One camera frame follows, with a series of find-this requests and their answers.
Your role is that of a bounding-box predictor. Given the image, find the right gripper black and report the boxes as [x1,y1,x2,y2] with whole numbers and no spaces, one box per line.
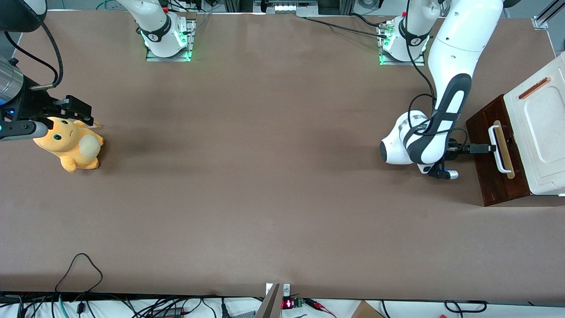
[0,76,95,128]

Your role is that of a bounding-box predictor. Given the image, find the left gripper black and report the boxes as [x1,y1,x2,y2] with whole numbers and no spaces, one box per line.
[446,139,496,159]

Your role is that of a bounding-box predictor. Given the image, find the white drawer handle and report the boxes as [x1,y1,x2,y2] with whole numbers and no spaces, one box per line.
[488,125,507,174]

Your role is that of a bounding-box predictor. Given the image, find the light wooden handle backplate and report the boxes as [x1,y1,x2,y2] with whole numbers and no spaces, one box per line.
[493,120,516,179]

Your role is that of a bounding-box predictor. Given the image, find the orange plush toy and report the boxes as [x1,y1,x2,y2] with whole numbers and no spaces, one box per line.
[33,116,105,174]

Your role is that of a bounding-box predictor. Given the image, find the white cabinet top box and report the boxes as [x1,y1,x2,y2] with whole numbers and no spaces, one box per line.
[503,52,565,196]

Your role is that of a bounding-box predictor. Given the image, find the brown cardboard piece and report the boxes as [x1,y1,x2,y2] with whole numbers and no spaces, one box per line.
[351,300,385,318]

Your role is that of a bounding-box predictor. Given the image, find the white power strip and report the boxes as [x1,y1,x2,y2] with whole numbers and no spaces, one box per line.
[264,0,319,15]

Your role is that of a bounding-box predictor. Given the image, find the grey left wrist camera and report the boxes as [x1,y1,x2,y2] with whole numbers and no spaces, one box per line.
[426,163,460,180]

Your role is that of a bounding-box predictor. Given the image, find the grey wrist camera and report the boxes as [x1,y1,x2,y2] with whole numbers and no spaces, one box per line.
[0,120,49,142]
[426,163,460,180]

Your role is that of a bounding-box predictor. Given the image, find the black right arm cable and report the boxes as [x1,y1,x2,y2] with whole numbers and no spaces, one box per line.
[4,20,64,91]

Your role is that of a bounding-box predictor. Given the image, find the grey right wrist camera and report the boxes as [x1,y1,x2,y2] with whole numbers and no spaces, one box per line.
[0,120,49,142]

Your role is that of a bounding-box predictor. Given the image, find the copper bar handle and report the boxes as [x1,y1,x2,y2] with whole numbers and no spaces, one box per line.
[519,77,551,100]

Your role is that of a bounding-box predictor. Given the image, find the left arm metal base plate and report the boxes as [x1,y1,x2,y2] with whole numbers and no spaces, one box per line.
[379,20,426,67]

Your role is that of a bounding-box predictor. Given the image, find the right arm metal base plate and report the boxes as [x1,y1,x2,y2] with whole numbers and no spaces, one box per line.
[146,18,197,62]

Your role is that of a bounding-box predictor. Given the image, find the aluminium profile bracket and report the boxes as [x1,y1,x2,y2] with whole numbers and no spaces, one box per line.
[532,0,565,30]

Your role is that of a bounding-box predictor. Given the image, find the black looped cable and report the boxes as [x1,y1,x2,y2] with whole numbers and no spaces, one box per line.
[54,253,104,295]

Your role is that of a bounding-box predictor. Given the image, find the black flat loop cable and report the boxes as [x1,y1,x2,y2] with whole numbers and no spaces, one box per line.
[444,299,488,315]

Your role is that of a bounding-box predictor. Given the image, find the long black table cable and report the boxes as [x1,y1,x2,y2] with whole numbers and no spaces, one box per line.
[302,15,391,40]

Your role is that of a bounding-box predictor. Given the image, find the red clip wires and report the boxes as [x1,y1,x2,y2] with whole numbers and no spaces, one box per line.
[305,298,338,318]

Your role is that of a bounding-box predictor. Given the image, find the small metal edge bracket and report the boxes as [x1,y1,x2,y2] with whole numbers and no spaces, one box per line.
[265,283,292,301]

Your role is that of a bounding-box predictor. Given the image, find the grey wedge post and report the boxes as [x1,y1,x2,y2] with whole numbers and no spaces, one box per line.
[255,284,282,318]

